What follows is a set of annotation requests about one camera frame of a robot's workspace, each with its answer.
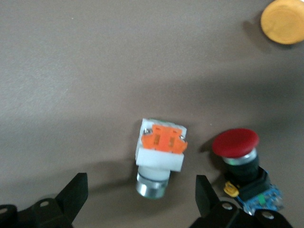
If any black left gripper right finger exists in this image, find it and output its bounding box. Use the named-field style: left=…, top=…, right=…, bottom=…
left=190, top=174, right=294, bottom=228

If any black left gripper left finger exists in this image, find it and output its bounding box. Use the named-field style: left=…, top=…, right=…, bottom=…
left=0, top=172, right=89, bottom=228

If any green button white orange body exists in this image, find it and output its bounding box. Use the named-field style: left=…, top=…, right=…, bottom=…
left=134, top=118, right=189, bottom=200

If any yellow mushroom push button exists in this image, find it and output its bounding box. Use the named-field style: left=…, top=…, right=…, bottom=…
left=260, top=0, right=304, bottom=45

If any red mushroom push button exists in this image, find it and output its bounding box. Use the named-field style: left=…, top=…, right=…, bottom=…
left=211, top=128, right=285, bottom=216

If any brown table cover mat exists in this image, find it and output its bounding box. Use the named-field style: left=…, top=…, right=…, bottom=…
left=0, top=0, right=304, bottom=228

